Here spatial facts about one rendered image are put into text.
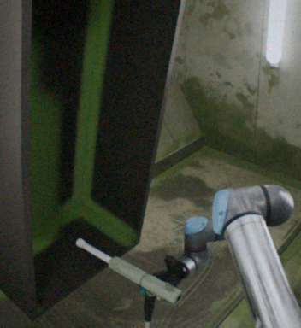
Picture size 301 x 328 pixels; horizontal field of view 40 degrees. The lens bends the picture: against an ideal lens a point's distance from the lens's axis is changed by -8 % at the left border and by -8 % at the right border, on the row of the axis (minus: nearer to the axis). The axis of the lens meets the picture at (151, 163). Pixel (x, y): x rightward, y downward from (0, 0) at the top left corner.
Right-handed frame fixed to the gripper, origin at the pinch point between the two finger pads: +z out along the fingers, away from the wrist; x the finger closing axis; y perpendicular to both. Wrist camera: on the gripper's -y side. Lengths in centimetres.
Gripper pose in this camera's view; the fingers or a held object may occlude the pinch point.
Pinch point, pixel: (149, 290)
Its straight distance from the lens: 157.4
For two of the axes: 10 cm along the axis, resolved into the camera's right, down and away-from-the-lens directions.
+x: -7.9, -3.1, 5.2
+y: -0.9, 9.1, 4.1
